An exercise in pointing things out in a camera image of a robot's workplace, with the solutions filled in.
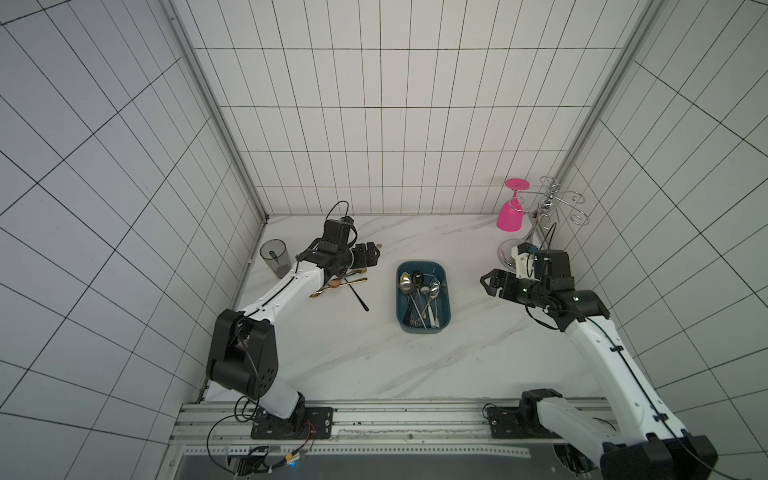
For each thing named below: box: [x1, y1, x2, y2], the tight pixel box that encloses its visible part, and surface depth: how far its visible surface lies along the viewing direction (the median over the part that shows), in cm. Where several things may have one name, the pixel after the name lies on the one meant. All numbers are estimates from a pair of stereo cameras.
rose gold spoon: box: [328, 277, 368, 288], surface depth 100 cm
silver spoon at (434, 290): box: [429, 278, 441, 328], surface depth 98 cm
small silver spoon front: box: [420, 286, 435, 328], surface depth 94 cm
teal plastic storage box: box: [396, 260, 452, 334], surface depth 97 cm
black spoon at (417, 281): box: [405, 270, 424, 327], surface depth 100 cm
